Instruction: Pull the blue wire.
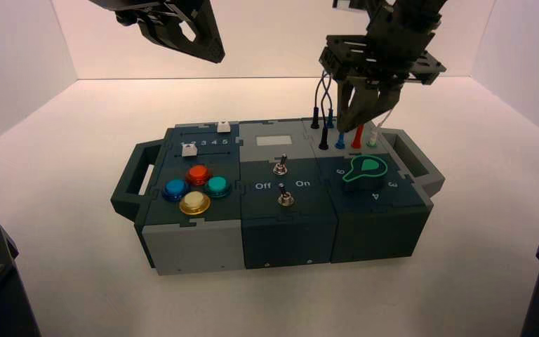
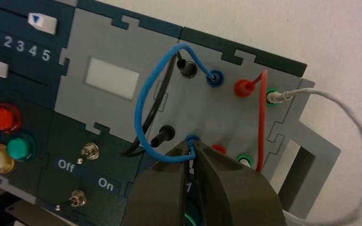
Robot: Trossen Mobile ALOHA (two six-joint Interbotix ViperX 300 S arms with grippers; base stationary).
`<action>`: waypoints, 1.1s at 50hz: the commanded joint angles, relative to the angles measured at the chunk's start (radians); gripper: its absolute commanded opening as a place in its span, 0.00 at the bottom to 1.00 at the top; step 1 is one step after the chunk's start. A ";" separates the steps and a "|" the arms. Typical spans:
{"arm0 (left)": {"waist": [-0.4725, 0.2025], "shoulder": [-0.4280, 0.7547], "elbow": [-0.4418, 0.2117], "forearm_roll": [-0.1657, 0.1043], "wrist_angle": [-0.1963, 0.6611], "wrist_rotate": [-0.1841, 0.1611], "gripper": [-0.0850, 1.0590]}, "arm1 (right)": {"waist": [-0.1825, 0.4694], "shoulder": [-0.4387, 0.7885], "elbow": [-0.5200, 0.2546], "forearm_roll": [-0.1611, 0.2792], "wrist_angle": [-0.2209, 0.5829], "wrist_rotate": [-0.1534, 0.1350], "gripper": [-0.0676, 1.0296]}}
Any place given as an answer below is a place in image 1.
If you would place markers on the white slider knob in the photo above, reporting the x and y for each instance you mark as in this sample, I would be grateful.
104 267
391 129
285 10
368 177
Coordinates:
223 126
189 150

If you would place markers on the green round push button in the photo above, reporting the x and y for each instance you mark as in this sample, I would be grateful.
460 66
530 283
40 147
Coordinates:
217 186

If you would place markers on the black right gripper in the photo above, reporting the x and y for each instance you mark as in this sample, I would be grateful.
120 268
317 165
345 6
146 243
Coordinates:
381 56

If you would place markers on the green rotary dial knob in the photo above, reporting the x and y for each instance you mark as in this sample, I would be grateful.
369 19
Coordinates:
365 174

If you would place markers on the red round push button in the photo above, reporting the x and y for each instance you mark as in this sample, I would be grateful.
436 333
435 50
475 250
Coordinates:
198 174

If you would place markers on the dark teal grey task box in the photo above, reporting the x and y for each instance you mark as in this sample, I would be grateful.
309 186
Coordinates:
288 242

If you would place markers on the blue round push button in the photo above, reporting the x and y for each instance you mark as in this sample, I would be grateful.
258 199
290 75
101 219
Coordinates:
175 189

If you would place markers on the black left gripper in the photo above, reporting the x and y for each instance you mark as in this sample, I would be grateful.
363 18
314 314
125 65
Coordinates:
158 3

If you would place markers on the metal toggle switch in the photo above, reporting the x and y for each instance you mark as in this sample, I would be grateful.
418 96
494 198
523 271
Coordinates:
285 199
279 166

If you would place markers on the yellow round push button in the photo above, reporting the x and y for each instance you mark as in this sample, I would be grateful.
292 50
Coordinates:
195 203

